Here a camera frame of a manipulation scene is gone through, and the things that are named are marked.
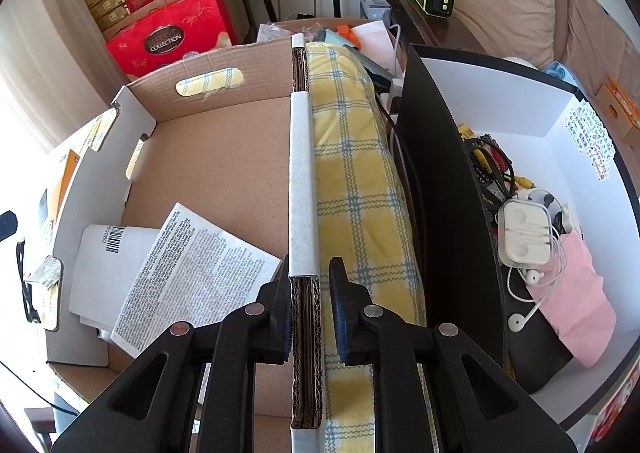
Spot blue grey box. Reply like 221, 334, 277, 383
359, 0, 393, 26

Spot yellow plaid blanket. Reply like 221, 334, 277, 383
305, 40, 431, 453

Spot white earphones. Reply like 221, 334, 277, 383
505, 213, 571, 331

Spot printed paper leaflet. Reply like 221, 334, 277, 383
110, 203, 283, 359

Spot white charging cable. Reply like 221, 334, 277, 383
387, 23, 403, 74

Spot white earphone case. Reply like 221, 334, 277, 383
497, 198, 553, 266

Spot pink cloth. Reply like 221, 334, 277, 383
525, 230, 618, 369

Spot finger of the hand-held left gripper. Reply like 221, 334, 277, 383
0, 210, 20, 240

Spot brown cardboard box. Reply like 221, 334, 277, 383
22, 33, 326, 453

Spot white barcode paper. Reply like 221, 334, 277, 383
67, 224, 166, 334

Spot teal glue gun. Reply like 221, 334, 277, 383
320, 28, 361, 51

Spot bundle of coloured cables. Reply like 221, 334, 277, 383
460, 123, 531, 199

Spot white paper sheet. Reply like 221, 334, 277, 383
352, 22, 398, 71

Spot cluttered cardboard box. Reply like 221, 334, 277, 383
257, 18, 398, 74

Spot clear plastic bag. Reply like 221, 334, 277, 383
257, 22, 301, 43

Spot black white storage box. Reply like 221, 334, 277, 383
400, 43, 633, 434

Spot white curtain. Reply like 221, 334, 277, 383
0, 0, 126, 154

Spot printed text sticker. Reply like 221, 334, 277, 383
565, 100, 618, 181

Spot brown sofa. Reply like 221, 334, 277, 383
550, 0, 640, 104

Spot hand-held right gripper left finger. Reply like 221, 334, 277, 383
50, 255, 293, 453

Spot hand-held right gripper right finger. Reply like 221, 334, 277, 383
327, 257, 596, 453

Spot orange print cardboard box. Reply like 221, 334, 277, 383
595, 76, 640, 149

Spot large red gift box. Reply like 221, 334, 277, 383
105, 0, 241, 79

